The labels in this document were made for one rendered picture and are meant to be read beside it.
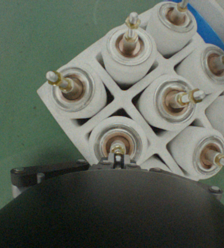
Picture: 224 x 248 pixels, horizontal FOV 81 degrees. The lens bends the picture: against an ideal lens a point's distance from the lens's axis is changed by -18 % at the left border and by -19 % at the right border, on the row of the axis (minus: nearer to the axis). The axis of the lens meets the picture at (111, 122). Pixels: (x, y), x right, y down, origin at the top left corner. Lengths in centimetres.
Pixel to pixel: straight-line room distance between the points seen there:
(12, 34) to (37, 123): 41
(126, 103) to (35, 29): 50
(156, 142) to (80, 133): 16
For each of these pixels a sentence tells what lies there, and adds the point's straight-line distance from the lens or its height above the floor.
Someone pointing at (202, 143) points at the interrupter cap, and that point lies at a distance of 29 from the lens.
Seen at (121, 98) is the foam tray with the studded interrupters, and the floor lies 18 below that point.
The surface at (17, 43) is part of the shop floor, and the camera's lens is 70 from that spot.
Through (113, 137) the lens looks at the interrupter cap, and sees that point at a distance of 25.
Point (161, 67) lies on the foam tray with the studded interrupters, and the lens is 35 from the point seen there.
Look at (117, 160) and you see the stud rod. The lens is 16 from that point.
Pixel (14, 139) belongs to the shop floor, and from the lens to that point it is 63.
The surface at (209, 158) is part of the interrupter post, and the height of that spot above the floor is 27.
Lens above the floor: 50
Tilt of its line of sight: 87 degrees down
